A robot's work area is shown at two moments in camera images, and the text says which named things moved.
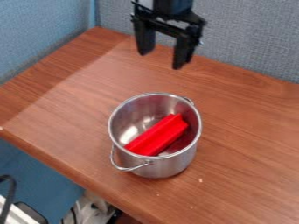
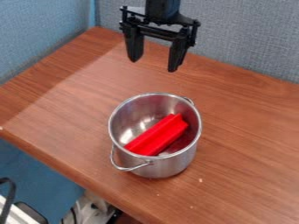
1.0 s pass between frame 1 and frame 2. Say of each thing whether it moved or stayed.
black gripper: moved
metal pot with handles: stayed
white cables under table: stayed
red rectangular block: stayed
